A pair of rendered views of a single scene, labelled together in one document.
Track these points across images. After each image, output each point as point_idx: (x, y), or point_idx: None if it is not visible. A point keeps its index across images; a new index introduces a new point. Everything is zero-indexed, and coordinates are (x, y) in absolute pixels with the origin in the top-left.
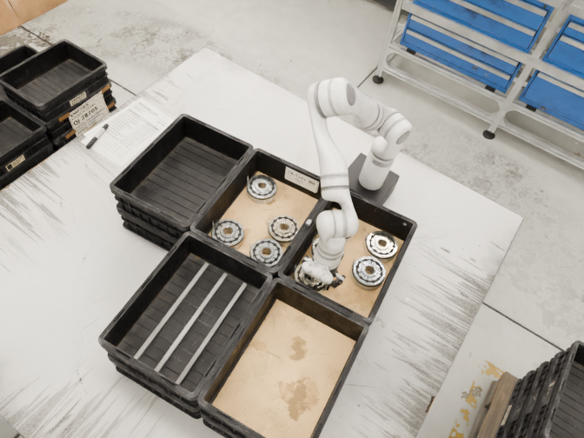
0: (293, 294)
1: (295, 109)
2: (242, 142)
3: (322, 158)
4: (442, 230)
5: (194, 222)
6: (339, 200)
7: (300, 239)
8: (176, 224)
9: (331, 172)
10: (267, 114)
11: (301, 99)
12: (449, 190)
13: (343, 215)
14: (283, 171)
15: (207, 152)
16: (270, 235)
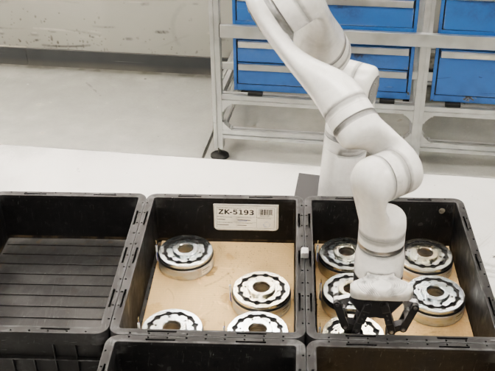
0: (351, 358)
1: (156, 169)
2: (121, 195)
3: (319, 82)
4: (477, 235)
5: (113, 320)
6: (375, 133)
7: (308, 278)
8: (82, 336)
9: (344, 94)
10: (115, 189)
11: (156, 156)
12: (447, 188)
13: (393, 152)
14: (210, 216)
15: (60, 246)
16: (247, 308)
